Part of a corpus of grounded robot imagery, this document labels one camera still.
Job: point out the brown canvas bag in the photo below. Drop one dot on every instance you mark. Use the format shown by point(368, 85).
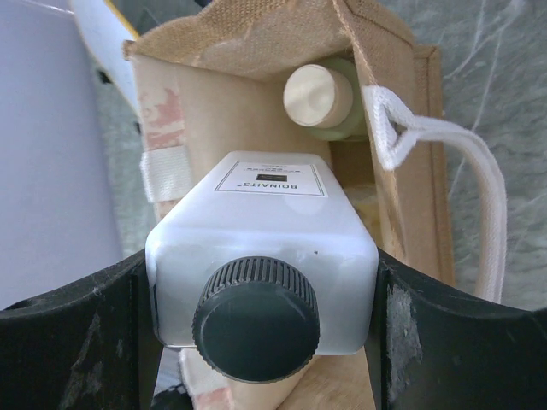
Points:
point(281, 151)

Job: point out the beige cap bottle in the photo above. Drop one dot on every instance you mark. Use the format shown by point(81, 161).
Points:
point(325, 98)

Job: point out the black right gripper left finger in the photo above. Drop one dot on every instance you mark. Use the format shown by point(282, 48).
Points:
point(87, 345)

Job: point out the white bottle black cap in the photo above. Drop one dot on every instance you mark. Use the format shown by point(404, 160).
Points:
point(261, 266)

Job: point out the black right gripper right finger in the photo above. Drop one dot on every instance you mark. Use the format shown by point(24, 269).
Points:
point(431, 346)

